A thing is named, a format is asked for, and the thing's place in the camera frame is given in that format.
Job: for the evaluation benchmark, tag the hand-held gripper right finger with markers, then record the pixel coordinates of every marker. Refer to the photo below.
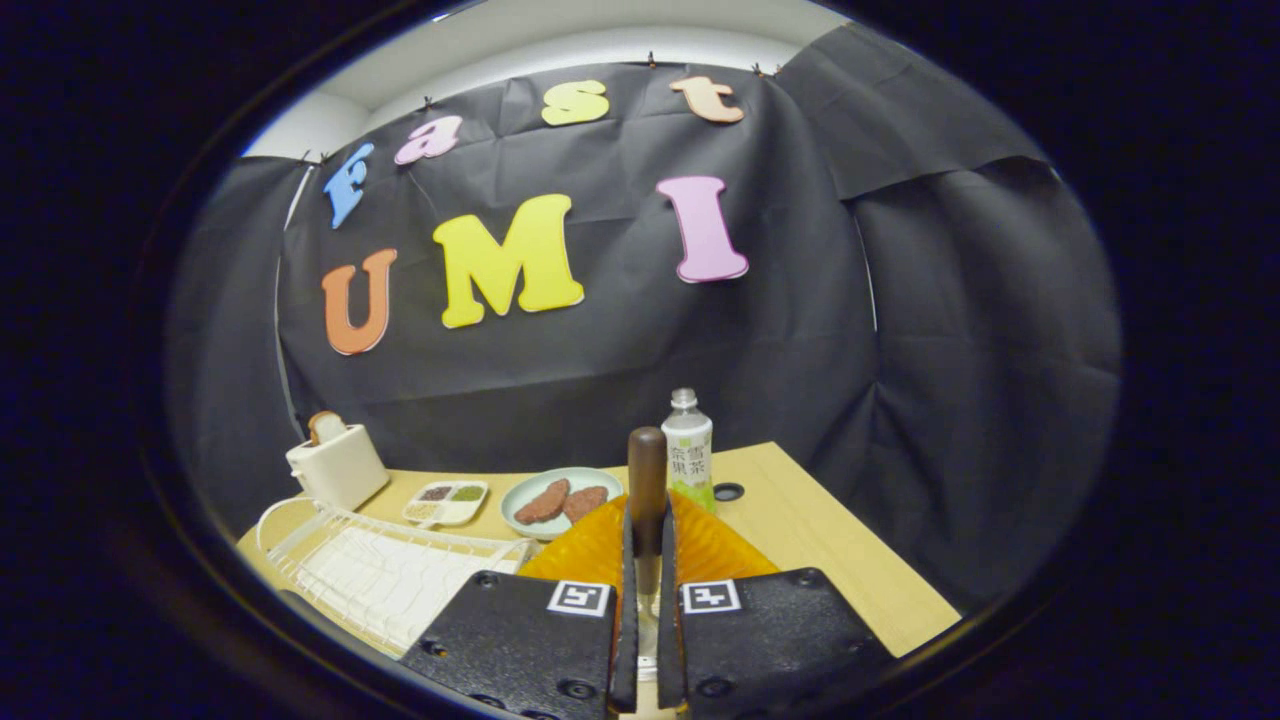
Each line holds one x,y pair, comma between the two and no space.
668,620

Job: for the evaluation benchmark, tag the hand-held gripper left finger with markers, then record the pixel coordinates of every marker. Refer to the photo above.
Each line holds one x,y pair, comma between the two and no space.
627,620

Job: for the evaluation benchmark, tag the small light green plate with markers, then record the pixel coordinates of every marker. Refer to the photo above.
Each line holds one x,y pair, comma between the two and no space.
600,477

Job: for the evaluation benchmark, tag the brown meat piece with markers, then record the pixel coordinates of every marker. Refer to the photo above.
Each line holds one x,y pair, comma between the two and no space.
585,503
545,502

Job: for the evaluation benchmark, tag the black table grommet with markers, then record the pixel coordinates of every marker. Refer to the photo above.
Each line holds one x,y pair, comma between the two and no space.
729,491

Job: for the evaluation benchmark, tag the green tea bottle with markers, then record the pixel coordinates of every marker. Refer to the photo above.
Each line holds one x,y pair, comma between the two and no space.
688,460

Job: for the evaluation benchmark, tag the white divided condiment tray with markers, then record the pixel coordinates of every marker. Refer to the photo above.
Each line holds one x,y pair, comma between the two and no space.
455,511

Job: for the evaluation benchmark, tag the black backdrop cloth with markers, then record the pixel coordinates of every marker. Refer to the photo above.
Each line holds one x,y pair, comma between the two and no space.
600,370

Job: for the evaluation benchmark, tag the white toaster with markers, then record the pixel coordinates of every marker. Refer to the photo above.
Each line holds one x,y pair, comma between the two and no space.
340,470

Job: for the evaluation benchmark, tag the bread slice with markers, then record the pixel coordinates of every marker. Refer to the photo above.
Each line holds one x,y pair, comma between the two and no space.
325,427

